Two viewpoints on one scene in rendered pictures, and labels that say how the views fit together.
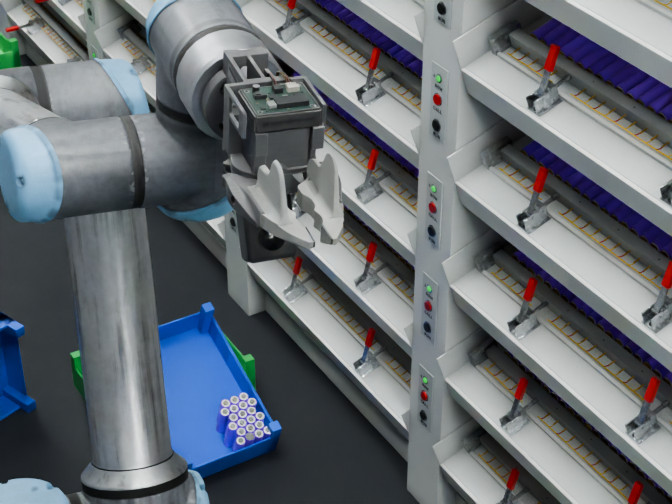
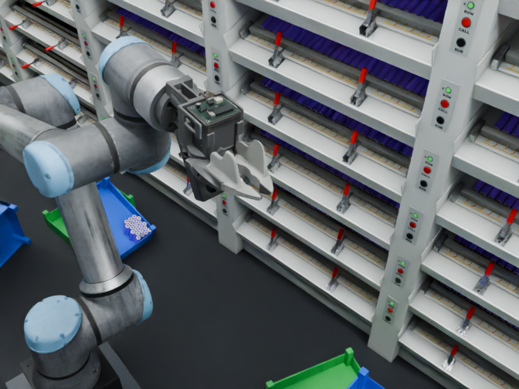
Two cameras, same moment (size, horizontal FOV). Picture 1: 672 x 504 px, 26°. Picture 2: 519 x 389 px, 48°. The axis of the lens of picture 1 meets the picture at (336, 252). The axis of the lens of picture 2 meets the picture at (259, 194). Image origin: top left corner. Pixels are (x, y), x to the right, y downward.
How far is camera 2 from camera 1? 0.47 m
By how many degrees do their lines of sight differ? 16
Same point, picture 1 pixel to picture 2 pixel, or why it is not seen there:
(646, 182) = (340, 96)
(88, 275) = not seen: hidden behind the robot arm
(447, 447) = (238, 222)
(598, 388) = (317, 191)
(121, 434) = (97, 265)
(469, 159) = (235, 92)
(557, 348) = (293, 174)
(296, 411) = (157, 216)
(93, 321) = (71, 213)
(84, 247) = not seen: hidden behind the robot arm
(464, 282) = not seen: hidden behind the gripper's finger
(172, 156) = (131, 142)
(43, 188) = (62, 177)
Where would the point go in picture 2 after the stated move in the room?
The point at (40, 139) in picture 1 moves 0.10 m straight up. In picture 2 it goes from (52, 149) to (35, 93)
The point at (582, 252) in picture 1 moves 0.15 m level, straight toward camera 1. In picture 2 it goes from (303, 130) to (312, 164)
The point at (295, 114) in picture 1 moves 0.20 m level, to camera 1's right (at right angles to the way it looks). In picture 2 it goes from (228, 118) to (368, 92)
